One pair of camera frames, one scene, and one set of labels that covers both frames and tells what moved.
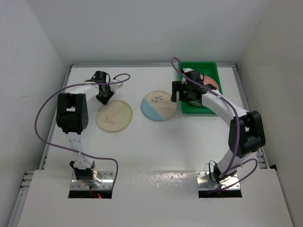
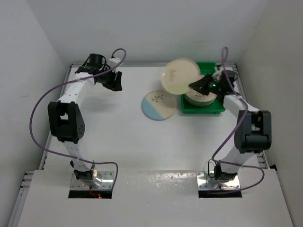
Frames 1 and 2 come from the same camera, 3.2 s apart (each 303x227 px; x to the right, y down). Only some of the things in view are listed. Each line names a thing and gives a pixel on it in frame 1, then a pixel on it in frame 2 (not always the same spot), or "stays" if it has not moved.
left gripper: (111, 93) to (115, 85)
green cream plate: (114, 117) to (177, 74)
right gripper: (178, 86) to (200, 85)
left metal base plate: (106, 177) stays
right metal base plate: (204, 182) stays
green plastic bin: (209, 68) stays
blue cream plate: (157, 105) stays
